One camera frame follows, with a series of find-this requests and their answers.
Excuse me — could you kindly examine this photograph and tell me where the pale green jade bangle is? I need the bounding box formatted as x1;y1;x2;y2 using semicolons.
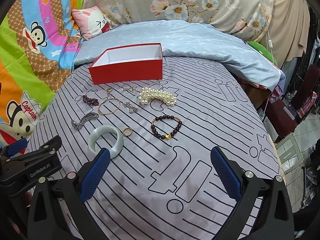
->
88;125;124;159

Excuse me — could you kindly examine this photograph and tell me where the silver metal wristwatch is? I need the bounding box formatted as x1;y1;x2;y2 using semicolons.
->
71;112;99;131

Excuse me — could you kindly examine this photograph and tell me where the purple garnet bead bracelet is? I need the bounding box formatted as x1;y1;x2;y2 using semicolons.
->
82;94;100;106

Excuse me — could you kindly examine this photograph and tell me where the dark bead gold bracelet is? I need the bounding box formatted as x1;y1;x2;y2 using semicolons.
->
150;115;183;140

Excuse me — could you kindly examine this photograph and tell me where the silver crystal pendant necklace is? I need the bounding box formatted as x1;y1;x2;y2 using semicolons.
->
122;101;139;114

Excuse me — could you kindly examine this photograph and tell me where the thin gold bangle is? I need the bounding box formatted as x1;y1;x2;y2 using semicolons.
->
98;97;121;115

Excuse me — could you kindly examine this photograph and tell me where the white pearl bracelet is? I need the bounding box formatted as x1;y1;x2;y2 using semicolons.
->
138;87;178;106

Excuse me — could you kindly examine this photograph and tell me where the red jewelry box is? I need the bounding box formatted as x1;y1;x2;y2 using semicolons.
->
88;43;163;85

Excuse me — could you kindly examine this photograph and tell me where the dark red chair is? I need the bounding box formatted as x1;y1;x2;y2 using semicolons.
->
265;64;319;144

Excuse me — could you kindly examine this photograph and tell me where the colourful monkey cartoon blanket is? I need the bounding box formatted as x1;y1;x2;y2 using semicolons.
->
1;0;84;146

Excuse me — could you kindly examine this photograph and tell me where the green plastic stool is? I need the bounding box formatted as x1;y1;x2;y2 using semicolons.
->
247;41;278;66

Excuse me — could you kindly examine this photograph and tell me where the light blue quilt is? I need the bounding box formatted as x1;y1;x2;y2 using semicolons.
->
74;20;286;90

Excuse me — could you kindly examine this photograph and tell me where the pink rabbit cushion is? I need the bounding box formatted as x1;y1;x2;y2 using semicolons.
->
72;6;112;40

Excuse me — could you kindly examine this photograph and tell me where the beige curtain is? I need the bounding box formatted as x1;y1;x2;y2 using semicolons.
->
268;0;310;68

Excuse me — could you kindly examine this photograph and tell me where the grey floral duvet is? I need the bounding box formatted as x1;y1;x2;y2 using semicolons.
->
83;0;274;42

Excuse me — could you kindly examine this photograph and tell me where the white cable with switch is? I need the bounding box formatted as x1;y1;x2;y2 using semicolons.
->
254;0;275;116

